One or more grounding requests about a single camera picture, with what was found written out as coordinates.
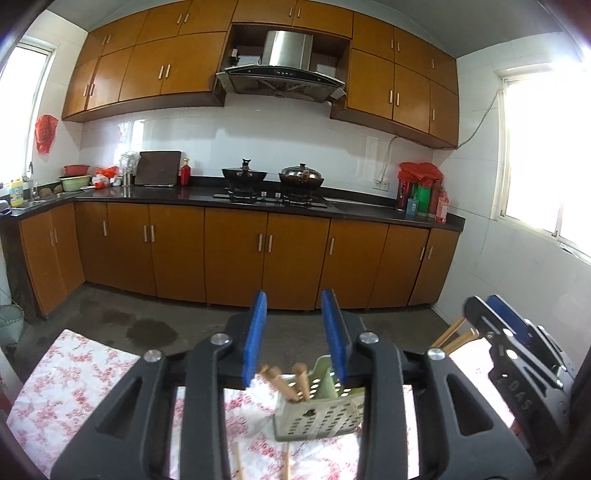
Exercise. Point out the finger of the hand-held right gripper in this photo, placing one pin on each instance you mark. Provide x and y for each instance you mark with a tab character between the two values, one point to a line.
494	330
510	316

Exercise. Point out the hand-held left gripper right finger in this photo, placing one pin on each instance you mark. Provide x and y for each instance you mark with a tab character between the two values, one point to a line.
336	341

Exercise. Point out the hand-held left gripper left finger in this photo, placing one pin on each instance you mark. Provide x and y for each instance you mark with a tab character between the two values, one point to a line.
255	341

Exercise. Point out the wooden chopstick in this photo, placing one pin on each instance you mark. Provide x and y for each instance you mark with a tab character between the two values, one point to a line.
464	340
448	333

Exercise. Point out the group of wooden chopsticks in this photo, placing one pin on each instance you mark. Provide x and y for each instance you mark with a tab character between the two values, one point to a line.
300	383

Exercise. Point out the green perforated chopstick holder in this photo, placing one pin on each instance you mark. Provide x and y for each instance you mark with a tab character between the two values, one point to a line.
318	415

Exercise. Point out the wooden lower kitchen cabinets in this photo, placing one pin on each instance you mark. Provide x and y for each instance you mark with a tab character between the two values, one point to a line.
231	254

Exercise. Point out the wooden kitchen cabinets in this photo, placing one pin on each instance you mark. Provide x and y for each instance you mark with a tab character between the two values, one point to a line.
152	69
231	254

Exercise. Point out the red square bottle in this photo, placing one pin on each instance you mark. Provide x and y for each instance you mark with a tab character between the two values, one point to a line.
441	205

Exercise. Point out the black kitchen countertop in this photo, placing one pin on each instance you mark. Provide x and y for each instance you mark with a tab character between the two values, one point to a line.
369	210

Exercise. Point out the gas stove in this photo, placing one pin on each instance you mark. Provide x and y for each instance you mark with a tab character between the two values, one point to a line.
270	199

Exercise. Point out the green bottle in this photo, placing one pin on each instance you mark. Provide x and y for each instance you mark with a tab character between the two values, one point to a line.
425	198

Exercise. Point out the small blue box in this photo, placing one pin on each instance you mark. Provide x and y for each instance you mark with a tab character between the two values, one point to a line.
412	206

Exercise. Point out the dark red thermos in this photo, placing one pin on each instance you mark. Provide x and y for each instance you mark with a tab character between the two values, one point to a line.
404	196

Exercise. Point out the black wok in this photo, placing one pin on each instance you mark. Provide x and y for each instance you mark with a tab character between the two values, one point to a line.
244	177

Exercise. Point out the large bright window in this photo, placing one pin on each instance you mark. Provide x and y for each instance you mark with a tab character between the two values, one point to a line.
545	152

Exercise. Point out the wok with steel lid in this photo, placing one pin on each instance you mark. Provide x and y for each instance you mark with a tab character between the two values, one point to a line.
301	177

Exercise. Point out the small red bottle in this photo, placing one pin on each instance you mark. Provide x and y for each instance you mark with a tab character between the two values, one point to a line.
185	174

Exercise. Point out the dark cutting board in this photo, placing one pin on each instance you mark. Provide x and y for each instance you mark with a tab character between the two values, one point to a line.
157	168

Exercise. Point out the floral tablecloth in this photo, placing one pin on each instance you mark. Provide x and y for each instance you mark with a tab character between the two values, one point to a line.
60	392

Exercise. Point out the clear plastic bag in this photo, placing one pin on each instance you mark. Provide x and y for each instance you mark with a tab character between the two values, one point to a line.
129	164

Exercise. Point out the red and white plastic bag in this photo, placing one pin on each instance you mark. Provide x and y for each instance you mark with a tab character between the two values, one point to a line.
105	177

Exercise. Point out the green basin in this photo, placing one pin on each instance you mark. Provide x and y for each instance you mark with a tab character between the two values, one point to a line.
75	183

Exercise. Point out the green woven basket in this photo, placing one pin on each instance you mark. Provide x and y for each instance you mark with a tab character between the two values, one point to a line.
10	325

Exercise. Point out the red basin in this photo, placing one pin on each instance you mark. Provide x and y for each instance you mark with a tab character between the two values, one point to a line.
77	170

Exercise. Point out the sink faucet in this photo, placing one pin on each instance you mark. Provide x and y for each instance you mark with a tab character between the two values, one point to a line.
33	182

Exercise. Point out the yellow dish soap bottle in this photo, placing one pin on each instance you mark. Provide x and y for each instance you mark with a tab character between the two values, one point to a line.
16	194

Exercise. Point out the wooden upper kitchen cabinets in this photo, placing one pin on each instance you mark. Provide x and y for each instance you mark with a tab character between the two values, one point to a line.
152	69

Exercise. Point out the steel range hood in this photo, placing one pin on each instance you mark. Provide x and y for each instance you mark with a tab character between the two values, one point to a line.
286	50

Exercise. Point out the red hanging plastic bag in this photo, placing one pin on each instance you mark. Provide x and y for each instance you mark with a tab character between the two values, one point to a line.
46	134

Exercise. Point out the narrow kitchen window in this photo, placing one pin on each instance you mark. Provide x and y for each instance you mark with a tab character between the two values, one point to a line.
27	115

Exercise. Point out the white wall socket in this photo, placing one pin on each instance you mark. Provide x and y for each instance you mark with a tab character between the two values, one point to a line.
381	184

